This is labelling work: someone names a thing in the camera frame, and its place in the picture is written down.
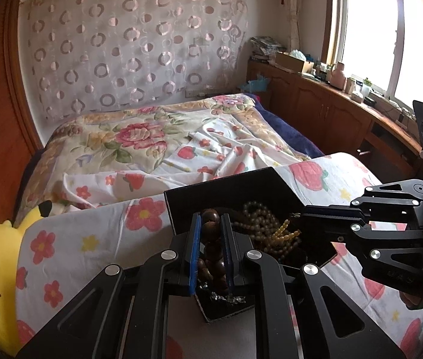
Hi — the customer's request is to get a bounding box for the floral quilt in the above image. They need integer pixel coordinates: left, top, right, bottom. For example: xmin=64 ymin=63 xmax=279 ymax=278
xmin=13 ymin=93 xmax=272 ymax=218

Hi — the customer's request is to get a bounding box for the dark wooden bead bracelet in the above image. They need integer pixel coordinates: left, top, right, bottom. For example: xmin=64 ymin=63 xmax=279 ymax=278
xmin=196 ymin=209 xmax=231 ymax=293

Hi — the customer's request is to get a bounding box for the stack of newspapers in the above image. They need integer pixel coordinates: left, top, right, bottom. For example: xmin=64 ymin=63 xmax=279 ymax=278
xmin=249 ymin=36 xmax=287 ymax=63

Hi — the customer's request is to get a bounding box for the black jewelry box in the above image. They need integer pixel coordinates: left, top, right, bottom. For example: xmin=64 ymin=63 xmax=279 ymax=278
xmin=164 ymin=167 xmax=338 ymax=324

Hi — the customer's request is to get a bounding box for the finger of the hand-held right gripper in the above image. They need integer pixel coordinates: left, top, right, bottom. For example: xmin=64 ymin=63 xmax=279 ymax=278
xmin=303 ymin=211 xmax=423 ymax=276
xmin=303 ymin=179 xmax=423 ymax=220

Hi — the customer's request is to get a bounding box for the olive green bead necklace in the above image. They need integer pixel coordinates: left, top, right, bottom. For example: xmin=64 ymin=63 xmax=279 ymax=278
xmin=231 ymin=200 xmax=304 ymax=263

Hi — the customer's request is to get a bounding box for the strawberry print bed sheet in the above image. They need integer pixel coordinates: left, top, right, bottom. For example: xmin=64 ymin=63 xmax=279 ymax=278
xmin=15 ymin=120 xmax=423 ymax=359

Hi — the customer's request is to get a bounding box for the window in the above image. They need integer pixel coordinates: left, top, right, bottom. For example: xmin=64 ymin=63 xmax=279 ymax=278
xmin=323 ymin=0 xmax=423 ymax=112

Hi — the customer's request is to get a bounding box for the circle pattern sheer curtain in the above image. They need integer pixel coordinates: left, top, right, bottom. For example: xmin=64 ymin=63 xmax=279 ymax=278
xmin=19 ymin=0 xmax=251 ymax=122

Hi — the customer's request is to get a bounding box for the carved silver bangle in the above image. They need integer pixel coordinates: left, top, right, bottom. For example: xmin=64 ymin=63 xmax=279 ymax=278
xmin=198 ymin=282 xmax=248 ymax=306

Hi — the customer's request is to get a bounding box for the cardboard box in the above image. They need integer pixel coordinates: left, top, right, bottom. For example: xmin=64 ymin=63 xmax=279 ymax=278
xmin=274 ymin=51 xmax=315 ymax=74

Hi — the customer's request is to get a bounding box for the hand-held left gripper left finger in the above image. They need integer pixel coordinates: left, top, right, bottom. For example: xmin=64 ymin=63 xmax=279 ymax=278
xmin=15 ymin=212 xmax=202 ymax=359

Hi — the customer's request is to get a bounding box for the dark blue blanket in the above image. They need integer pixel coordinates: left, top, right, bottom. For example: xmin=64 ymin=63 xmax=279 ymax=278
xmin=241 ymin=93 xmax=326 ymax=160

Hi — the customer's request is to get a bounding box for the blue plastic bag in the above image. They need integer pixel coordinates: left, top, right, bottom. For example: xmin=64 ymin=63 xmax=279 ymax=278
xmin=248 ymin=74 xmax=272 ymax=92

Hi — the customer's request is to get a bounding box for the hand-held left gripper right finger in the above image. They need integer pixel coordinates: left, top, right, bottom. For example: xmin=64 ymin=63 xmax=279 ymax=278
xmin=222 ymin=213 xmax=402 ymax=359

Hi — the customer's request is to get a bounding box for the pink thermos jug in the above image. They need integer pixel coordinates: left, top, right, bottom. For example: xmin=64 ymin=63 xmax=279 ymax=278
xmin=330 ymin=61 xmax=348 ymax=90

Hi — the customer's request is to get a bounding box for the long wooden cabinet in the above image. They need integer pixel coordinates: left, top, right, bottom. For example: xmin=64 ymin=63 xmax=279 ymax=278
xmin=246 ymin=60 xmax=423 ymax=181

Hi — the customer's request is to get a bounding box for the beige window curtain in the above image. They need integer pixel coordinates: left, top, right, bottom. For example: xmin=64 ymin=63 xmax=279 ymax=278
xmin=271 ymin=0 xmax=302 ymax=51

